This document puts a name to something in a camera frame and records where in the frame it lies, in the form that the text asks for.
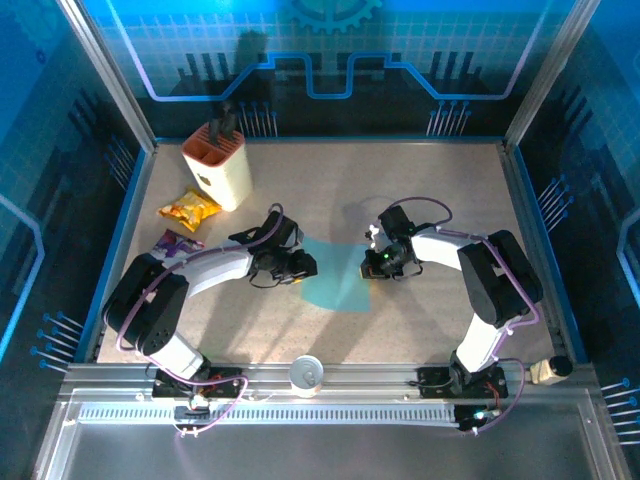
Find light blue paper sheet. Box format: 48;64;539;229
299;234;374;314

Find white paper cup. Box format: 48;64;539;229
288;354;325;399

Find cream knife block orange top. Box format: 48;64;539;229
180;122;254;213

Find yellow snack bag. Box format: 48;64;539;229
156;185;223;234

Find purple snack bag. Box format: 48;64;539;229
151;228;206;261

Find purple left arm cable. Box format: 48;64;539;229
115;202;301;437

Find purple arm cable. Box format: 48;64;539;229
392;196;544;436
115;202;301;437

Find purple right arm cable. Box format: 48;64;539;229
392;196;544;436

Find aluminium table rail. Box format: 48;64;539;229
58;362;599;401

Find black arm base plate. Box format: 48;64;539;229
416;366;510;400
151;367;245;400

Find white slotted cable duct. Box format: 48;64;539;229
77;403;461;429

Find blue-edged aluminium side rail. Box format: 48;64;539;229
499;141;590;365
73;144;157;364

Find small controller board with wires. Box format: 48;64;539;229
455;402;504;435
172;391;214;439

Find aluminium frame post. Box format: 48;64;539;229
57;0;159;154
503;0;602;149

